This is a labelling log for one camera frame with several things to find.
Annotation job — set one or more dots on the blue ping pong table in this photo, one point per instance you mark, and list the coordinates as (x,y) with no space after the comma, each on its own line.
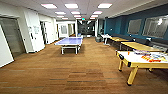
(70,41)

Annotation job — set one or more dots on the rectangular ceiling light panel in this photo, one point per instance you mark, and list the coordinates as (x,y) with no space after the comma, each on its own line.
(60,12)
(71,5)
(49,6)
(76,12)
(105,5)
(97,12)

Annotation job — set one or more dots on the yellow air hockey table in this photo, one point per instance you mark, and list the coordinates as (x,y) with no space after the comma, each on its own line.
(140,61)

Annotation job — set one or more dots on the blue game box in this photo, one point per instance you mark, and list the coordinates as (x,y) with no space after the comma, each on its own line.
(141,52)

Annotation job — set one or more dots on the grey glass door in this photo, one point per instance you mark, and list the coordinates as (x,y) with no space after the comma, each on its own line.
(11,36)

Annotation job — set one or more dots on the grey framed wall window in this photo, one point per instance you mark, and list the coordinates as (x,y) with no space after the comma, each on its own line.
(135,26)
(156,26)

